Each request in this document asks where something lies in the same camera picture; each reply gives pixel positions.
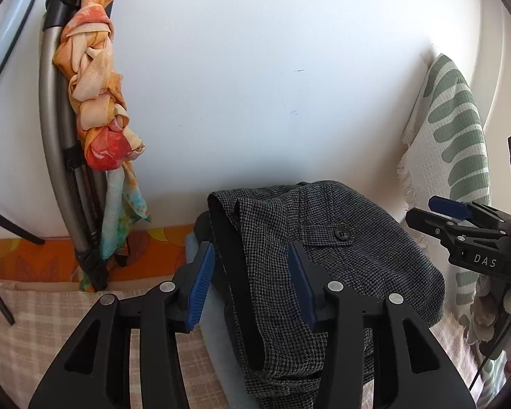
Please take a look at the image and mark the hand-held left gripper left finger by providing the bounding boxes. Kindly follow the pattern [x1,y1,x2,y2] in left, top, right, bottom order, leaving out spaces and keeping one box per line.
[28,242,217,409]

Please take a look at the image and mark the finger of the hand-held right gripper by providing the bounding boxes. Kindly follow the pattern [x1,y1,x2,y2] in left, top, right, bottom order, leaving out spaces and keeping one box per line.
[428,195,501,226]
[405,207,465,246]

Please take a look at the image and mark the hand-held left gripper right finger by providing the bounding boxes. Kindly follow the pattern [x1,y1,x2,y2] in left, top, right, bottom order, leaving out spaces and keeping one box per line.
[287,241,478,409]

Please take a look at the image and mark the grey houndstooth pants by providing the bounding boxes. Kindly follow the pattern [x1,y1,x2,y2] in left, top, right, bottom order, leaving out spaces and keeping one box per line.
[207,181,446,409]

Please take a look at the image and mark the dark grey folded pants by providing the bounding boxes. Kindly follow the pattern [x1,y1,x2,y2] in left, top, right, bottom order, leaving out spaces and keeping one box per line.
[193,211,216,250]

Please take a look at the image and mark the person's right hand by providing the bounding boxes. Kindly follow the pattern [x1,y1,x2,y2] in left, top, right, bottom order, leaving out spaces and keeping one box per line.
[468,275,511,350]

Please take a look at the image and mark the light blue cushion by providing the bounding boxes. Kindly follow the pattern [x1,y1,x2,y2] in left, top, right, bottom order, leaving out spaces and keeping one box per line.
[183,234,265,409]

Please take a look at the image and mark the white green striped throw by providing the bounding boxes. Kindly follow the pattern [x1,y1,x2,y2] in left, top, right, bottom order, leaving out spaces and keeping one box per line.
[400,53,511,409]

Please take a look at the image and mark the orange floral bedsheet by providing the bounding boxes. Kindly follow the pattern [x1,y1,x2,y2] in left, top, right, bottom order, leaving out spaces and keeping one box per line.
[0,228,197,284]

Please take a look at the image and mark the pink plaid blanket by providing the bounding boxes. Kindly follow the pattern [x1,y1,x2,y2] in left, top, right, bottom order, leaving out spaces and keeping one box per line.
[0,279,486,409]

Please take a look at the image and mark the small black tripod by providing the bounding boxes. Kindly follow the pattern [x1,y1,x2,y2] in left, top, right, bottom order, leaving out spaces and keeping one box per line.
[0,202,45,327]

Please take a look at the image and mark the silver folded tripod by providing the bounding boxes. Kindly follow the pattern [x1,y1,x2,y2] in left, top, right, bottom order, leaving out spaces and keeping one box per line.
[38,0,130,292]

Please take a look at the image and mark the orange floral scarf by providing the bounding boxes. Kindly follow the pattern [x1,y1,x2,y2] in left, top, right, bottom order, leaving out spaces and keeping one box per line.
[53,0,151,260]

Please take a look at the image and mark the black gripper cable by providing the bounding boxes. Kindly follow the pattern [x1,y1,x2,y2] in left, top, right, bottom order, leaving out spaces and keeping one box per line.
[468,281,511,393]

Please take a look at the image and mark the black ring light cable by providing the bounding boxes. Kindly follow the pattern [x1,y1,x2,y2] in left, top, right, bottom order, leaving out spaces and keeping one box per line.
[0,0,48,105]

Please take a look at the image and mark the white ring light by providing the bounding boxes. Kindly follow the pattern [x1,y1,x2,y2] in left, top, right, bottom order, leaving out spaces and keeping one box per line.
[0,0,47,107]

